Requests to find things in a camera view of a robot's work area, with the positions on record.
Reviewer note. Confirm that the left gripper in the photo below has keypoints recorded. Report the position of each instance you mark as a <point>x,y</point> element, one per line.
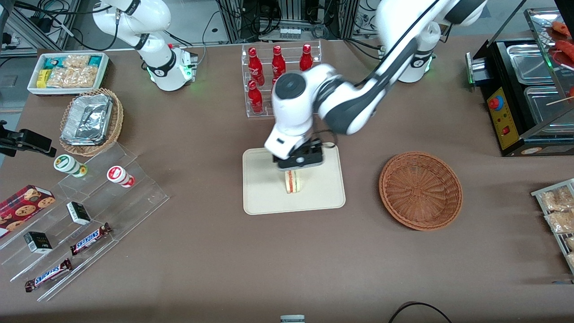
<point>310,149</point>

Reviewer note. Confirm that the triangular sandwich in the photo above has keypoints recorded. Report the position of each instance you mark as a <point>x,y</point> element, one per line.
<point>293,181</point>

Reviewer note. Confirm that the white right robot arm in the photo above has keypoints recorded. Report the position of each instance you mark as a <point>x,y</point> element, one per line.
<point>157,54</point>

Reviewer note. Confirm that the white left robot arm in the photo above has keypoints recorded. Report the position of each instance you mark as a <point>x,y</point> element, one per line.
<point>350,107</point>

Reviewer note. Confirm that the cream plastic tray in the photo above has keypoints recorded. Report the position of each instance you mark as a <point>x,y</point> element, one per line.
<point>323,193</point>

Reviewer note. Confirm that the round brown wicker basket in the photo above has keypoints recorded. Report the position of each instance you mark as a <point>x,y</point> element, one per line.
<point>421,190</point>

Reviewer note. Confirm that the oval light wicker basket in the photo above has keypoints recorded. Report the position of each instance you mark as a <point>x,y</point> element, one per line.
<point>117,121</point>

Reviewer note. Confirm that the clear acrylic bottle rack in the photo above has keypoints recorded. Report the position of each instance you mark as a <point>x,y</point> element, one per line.
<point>245,89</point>

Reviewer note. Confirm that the clear acrylic stepped stand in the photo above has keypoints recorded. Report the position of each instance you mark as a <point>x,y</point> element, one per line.
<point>130,202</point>

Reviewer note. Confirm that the red lid cup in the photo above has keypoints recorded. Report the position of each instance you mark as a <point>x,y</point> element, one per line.
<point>118,175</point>

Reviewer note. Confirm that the small grey box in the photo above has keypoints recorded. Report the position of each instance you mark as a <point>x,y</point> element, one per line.
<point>292,319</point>

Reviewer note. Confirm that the white rectangular snack bin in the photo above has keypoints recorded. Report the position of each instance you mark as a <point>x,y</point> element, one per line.
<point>104,72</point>

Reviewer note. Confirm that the aluminium foil container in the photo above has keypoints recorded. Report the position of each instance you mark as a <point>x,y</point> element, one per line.
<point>87,119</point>

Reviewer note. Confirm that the teal snack packet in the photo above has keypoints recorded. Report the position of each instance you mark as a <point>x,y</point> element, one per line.
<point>95,60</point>
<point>51,62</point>

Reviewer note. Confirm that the clear bag of peanut snacks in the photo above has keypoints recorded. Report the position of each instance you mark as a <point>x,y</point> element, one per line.
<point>86,77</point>
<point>76,61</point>
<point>60,77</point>

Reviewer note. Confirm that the green lid cup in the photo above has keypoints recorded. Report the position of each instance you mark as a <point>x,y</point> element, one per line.
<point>68,164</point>

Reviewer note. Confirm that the small black box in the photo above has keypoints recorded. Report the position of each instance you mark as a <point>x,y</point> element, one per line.
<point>37,242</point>
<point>78,213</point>

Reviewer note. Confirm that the Snickers chocolate bar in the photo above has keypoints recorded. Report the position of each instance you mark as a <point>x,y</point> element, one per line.
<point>89,239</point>
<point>48,274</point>

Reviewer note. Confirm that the black food warmer machine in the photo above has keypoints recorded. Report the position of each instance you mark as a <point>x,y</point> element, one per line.
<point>506,116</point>

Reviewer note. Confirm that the yellow snack packet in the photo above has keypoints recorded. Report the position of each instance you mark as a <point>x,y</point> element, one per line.
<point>42,79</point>

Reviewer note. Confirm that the red cookie box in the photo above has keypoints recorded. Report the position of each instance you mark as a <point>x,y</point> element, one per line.
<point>20,207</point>

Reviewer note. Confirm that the clear bag of fried snacks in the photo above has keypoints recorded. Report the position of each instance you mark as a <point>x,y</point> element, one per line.
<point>560,221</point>
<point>556,198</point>

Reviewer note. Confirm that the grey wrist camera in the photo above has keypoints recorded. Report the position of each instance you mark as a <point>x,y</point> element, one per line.
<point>302,159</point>

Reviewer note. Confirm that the aluminium frame rack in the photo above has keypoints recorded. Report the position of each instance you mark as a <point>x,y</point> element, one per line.
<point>291,18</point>

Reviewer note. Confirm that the black camera on clamp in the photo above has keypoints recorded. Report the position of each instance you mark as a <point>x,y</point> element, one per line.
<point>27,140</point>

